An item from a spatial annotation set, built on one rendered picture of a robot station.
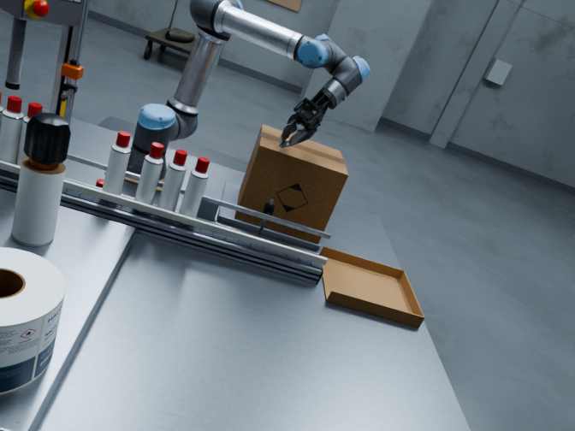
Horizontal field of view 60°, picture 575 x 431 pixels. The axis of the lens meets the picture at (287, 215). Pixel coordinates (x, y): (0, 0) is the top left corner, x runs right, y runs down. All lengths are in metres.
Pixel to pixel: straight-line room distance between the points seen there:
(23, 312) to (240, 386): 0.47
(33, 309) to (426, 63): 8.07
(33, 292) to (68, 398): 0.22
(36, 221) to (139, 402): 0.47
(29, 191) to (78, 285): 0.23
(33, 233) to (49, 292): 0.36
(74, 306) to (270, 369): 0.44
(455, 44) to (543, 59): 1.44
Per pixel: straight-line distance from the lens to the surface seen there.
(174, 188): 1.43
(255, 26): 1.55
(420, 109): 8.75
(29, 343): 0.89
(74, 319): 1.09
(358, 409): 1.20
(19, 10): 1.44
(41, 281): 0.93
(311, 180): 1.60
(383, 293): 1.65
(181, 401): 1.05
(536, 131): 9.51
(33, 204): 1.21
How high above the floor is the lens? 1.59
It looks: 24 degrees down
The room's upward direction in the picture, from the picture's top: 22 degrees clockwise
